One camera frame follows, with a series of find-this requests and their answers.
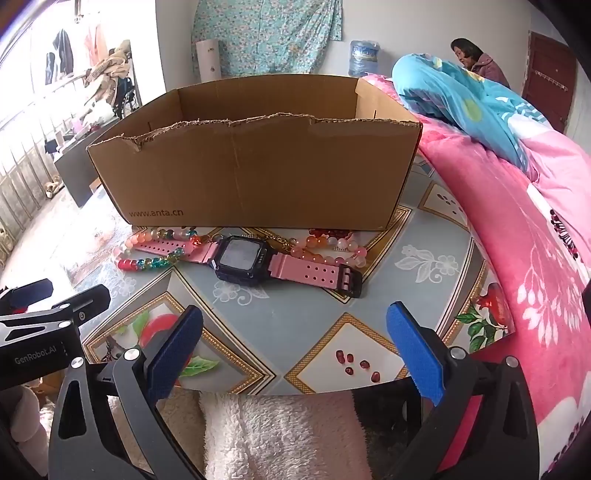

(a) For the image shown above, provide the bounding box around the pink white bead bracelet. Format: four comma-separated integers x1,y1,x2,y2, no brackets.
288,233,369,268

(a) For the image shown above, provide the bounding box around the pile of clothes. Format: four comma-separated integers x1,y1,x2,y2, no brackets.
85,39,132,107

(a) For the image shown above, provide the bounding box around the wheelchair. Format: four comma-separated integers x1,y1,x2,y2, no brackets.
113,76,141,116

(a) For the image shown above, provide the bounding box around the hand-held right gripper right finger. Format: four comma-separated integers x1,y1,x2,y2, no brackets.
385,301,541,480

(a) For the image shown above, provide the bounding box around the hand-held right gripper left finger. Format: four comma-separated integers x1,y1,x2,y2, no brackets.
47,305,206,480

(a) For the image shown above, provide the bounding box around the pink hanging garment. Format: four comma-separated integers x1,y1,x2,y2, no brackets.
83,23,109,68

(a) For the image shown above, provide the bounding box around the metal coat hook rail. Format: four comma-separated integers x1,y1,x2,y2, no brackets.
534,69,568,93

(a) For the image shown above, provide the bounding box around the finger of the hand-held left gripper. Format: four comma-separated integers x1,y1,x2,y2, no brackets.
0,278,52,315
0,285,112,344

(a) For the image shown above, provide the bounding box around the pink bed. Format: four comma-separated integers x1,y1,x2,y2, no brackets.
360,76,591,480

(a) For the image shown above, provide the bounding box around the brown door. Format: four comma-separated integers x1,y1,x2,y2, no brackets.
522,31,578,134

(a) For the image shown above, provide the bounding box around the blue patterned quilt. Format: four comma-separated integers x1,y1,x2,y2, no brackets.
392,53,555,183

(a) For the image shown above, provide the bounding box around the colourful bead bracelet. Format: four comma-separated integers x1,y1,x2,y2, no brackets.
113,226,211,274

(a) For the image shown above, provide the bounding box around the white fluffy robe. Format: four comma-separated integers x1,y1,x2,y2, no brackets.
108,390,375,480

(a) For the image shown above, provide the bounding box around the person's left forearm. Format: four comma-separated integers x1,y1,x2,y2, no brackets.
0,385,51,462

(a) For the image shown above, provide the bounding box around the blue water bottle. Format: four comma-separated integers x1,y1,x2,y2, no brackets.
347,39,382,78

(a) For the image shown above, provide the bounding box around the dark hanging jacket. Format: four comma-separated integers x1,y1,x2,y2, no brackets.
45,28,75,86

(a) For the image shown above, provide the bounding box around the black wrist watch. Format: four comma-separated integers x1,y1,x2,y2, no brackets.
134,234,364,298

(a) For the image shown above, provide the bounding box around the floral wall cloth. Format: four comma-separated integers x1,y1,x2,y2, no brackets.
191,0,345,77

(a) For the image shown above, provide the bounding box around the dark flat panel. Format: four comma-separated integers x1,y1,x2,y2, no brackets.
54,115,125,208

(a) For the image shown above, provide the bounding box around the gold chain necklace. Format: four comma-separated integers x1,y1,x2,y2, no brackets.
272,233,300,254

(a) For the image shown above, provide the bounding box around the brown cardboard box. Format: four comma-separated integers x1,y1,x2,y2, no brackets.
87,76,423,232

